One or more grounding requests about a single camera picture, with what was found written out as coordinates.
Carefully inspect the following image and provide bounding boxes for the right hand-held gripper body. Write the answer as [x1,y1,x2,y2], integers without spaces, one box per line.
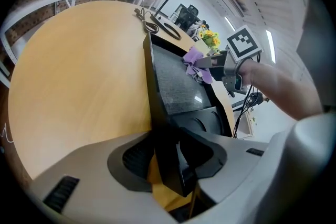
[222,24,264,98]

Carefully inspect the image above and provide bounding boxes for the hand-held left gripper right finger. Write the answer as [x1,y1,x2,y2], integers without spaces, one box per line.
[180,127,228,179]

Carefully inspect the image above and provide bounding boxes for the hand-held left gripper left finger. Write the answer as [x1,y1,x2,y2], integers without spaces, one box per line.
[107,135,156,193]

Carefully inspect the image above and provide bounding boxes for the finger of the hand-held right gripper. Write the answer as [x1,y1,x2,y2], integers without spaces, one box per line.
[195,50,228,69]
[209,67,226,81]

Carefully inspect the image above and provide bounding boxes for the purple cloth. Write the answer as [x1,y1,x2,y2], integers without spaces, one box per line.
[182,46,213,85]

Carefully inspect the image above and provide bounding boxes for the black tablet screen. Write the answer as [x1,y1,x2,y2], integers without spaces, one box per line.
[143,32,233,197]

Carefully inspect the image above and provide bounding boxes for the person's right forearm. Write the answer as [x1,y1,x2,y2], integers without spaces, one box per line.
[239,59,324,122]

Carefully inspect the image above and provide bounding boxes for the ceiling light tube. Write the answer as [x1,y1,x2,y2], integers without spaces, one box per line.
[265,30,277,64]
[224,17,236,32]

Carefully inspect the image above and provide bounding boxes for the sunflowers in white pot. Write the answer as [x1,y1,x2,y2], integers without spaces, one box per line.
[193,29,221,55]

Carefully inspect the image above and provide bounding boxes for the wooden desk with white legs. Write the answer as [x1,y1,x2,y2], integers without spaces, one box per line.
[232,102,255,140]

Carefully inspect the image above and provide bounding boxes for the black mesh office chair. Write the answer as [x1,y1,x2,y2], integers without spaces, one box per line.
[174,4,199,31]

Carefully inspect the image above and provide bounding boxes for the white metal shelf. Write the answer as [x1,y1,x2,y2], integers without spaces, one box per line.
[0,0,89,87]

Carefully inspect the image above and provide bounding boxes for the black lamp power cable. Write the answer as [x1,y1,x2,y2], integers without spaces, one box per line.
[133,7,160,35]

